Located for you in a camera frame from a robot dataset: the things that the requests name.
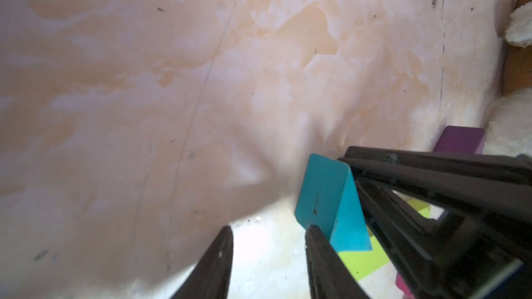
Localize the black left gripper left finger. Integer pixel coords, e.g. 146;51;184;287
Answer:
171;226;234;299

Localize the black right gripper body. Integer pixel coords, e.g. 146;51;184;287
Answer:
432;212;531;298

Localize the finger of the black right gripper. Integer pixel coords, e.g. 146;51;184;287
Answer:
355;176;449;298
340;146;531;223

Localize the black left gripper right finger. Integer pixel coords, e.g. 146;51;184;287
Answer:
305;225;369;299

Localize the light green block top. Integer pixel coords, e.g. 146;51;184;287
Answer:
339;232;389;281
406;198;432;219

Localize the purple triangle block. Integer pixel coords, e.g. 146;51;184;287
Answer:
433;126;486;154

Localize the teal triangle block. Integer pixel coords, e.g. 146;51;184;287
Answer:
295;154;373;253

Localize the magenta block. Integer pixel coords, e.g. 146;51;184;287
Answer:
396;274;415;299

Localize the white teddy bear brown shirt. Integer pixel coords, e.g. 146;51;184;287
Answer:
484;0;531;156

